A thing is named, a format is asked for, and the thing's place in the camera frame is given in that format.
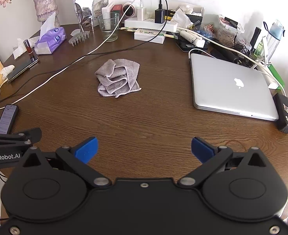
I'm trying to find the white printed box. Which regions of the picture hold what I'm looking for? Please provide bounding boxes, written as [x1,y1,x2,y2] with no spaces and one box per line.
[134,29,166,44]

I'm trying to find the grey towel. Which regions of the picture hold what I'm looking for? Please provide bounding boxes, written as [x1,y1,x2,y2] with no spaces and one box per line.
[95,59,141,98]

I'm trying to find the crumpled white tissue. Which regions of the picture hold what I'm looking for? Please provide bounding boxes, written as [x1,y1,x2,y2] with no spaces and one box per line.
[13,38,39,59]
[0,64,15,79]
[171,8,194,28]

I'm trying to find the yellow and black box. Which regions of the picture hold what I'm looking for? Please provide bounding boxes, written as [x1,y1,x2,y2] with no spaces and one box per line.
[166,10,179,21]

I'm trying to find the green box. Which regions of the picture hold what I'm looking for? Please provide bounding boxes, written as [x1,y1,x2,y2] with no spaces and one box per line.
[265,62,285,91]

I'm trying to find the silver laptop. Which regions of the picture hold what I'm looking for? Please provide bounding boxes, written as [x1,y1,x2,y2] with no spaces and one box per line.
[190,53,280,121]

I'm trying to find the long white cable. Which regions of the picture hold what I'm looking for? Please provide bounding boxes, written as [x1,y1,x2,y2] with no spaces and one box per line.
[0,0,143,109]

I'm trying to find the white handheld electric device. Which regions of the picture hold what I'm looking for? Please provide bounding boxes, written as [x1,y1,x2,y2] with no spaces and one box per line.
[179,29,205,47]

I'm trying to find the black patterned box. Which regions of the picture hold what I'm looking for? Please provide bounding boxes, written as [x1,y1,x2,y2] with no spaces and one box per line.
[273,93,288,135]

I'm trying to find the small green bottle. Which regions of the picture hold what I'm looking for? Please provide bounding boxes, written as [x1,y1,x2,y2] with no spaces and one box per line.
[254,40,265,57]

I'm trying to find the clear plastic card box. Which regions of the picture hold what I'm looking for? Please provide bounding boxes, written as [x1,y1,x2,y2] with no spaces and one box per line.
[217,15,245,33]

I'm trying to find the mottled pink vase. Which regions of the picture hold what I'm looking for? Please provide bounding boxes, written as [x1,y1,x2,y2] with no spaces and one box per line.
[33,0,61,23]

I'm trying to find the white power strip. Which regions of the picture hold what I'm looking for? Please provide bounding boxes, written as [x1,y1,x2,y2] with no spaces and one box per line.
[124,17,179,33]

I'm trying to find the white round device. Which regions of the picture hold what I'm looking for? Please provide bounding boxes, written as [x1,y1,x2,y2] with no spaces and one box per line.
[122,2,137,17]

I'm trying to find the white charger plug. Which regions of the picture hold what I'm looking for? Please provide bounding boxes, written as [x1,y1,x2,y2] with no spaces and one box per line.
[136,7,147,21]

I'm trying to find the red-brown lip gloss tube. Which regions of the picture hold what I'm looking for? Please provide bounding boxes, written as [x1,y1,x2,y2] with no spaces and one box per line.
[23,39,34,54]

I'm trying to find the brown rubber band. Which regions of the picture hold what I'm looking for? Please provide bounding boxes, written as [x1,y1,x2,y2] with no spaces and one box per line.
[223,139,248,154]

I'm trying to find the purple tissue pack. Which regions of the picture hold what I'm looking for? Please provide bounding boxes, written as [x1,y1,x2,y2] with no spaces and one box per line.
[34,12,67,55]

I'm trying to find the translucent hair claw clip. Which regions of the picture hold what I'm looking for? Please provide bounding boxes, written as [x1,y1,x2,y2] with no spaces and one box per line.
[69,29,90,47]

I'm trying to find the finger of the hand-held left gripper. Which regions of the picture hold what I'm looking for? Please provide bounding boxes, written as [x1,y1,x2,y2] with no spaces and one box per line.
[0,127,42,150]

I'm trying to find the clear glass cup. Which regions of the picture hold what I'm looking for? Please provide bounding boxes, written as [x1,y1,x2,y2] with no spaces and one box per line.
[98,12,120,42]

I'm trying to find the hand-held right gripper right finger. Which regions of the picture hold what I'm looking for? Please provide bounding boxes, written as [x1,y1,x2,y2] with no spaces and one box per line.
[177,136,273,189]

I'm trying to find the dark red box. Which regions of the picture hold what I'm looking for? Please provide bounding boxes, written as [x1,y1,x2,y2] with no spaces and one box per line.
[111,4,123,17]

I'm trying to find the black charger plug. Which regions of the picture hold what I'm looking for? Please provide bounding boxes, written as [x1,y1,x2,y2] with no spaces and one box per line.
[155,9,167,24]

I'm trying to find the long black cable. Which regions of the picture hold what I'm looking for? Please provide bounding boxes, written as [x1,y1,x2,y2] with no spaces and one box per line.
[0,0,169,103]

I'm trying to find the black flat device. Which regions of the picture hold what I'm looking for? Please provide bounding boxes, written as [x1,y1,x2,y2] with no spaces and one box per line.
[176,40,208,52]

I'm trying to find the clear water bottle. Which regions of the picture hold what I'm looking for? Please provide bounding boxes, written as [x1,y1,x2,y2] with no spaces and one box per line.
[263,20,285,57]

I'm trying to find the tangled black cables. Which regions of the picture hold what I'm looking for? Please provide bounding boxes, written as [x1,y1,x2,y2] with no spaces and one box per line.
[209,37,259,67]

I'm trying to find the blue packet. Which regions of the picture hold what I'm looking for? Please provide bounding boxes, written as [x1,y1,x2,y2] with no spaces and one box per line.
[195,28,214,41]

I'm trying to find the smartphone in dark case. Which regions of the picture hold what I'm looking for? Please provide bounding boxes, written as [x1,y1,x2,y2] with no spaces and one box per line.
[7,55,39,82]

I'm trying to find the thick white charger cable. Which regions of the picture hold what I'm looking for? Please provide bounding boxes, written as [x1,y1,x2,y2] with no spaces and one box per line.
[178,27,286,96]

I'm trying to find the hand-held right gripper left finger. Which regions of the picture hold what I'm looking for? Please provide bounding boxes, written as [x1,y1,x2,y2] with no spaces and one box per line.
[18,136,112,189]

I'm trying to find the black smartphone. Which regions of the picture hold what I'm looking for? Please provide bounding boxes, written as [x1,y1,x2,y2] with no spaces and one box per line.
[0,104,19,135]

